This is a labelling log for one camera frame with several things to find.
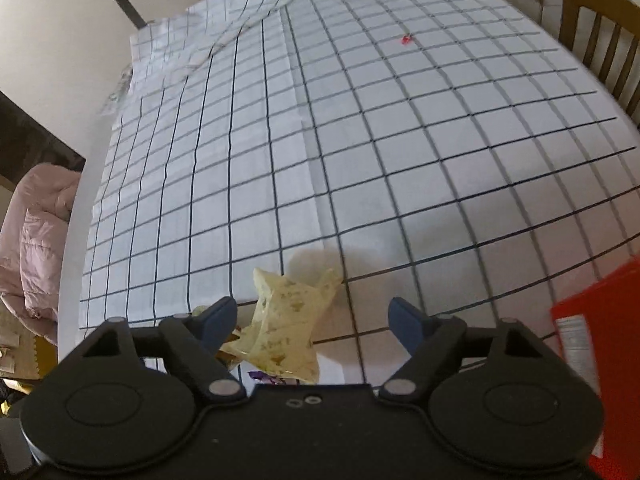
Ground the cream patterned snack packet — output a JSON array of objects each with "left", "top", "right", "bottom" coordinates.
[{"left": 220, "top": 267, "right": 343, "bottom": 383}]

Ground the yellowish floor mat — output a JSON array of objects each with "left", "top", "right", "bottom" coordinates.
[{"left": 0, "top": 305, "right": 60, "bottom": 382}]

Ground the wooden chair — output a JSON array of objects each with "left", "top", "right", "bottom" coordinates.
[{"left": 559, "top": 0, "right": 640, "bottom": 126}]

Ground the white checked tablecloth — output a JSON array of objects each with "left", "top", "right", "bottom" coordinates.
[{"left": 80, "top": 0, "right": 640, "bottom": 386}]

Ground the pink padded jacket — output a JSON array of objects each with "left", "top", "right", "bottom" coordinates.
[{"left": 0, "top": 164, "right": 83, "bottom": 346}]

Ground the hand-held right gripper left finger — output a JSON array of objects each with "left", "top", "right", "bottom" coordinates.
[{"left": 80, "top": 296, "right": 248, "bottom": 402}]

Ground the red cardboard box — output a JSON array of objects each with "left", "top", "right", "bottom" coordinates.
[{"left": 550, "top": 257, "right": 640, "bottom": 480}]

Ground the purple candy wrapper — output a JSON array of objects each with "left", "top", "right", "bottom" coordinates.
[{"left": 249, "top": 370, "right": 290, "bottom": 387}]

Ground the dark cabinet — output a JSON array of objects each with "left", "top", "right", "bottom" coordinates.
[{"left": 0, "top": 90, "right": 87, "bottom": 191}]

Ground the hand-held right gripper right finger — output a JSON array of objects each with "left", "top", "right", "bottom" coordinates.
[{"left": 377, "top": 296, "right": 546, "bottom": 402}]

